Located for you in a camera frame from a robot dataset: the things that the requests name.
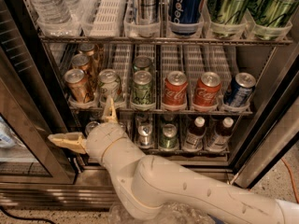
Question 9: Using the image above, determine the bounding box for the orange soda can rear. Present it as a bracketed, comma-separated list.
[78, 43, 104, 73]

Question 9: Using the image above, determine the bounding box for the orange soda can middle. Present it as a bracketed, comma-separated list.
[71, 53, 96, 89]

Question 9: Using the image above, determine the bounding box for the blue Pepsi can middle shelf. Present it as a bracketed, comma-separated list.
[223, 73, 256, 107]

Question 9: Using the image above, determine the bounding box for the red Coca-Cola can left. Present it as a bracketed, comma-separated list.
[164, 71, 188, 106]

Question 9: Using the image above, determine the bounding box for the brown bottle left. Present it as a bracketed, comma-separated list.
[182, 117, 206, 151]

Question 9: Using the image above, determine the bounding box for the stainless steel fridge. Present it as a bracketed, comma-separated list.
[1, 0, 299, 210]

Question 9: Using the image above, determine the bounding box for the tall green can right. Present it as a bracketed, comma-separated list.
[248, 0, 299, 28]

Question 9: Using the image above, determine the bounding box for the tall blue Pepsi can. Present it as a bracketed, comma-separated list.
[168, 0, 204, 35]

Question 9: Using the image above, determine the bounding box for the green soda can rear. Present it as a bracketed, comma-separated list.
[133, 55, 152, 72]

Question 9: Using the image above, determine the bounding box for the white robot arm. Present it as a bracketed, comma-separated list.
[49, 100, 299, 224]

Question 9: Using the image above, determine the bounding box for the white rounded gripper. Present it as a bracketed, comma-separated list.
[48, 95, 128, 164]

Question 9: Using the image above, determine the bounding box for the silver green can bottom shelf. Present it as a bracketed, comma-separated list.
[85, 120, 99, 135]

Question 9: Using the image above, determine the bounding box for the clear water bottle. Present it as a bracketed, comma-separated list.
[30, 0, 71, 24]

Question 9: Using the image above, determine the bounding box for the brown bottle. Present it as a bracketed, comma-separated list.
[206, 117, 234, 152]
[182, 117, 206, 151]

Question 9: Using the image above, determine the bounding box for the tall green can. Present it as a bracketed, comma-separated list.
[207, 0, 249, 25]
[248, 0, 299, 28]

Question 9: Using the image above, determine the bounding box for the tall silver striped can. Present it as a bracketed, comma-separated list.
[137, 0, 159, 25]

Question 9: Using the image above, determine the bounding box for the orange soda can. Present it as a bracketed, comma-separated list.
[64, 68, 94, 104]
[78, 43, 104, 73]
[71, 53, 96, 89]

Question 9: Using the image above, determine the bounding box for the glass fridge door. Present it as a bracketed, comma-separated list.
[0, 0, 76, 184]

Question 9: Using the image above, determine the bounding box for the red Coca-Cola can right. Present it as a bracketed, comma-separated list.
[193, 72, 221, 106]

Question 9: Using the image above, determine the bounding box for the green soda can front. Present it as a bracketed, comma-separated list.
[132, 70, 152, 105]

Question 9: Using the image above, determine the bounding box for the orange cable on floor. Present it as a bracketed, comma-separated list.
[280, 158, 299, 204]

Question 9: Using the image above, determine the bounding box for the black cable on floor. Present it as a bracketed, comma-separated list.
[0, 205, 57, 224]

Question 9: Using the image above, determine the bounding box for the tall green can left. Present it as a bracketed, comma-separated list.
[207, 0, 249, 25]

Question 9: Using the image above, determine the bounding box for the brown bottle right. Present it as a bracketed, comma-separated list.
[206, 117, 234, 152]

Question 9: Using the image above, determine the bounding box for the red coca-cola can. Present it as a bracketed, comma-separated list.
[193, 72, 221, 106]
[164, 71, 188, 106]

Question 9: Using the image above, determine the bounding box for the orange soda can front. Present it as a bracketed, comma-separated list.
[64, 68, 94, 104]

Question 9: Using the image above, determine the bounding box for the white green soda can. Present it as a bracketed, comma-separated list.
[98, 69, 122, 102]

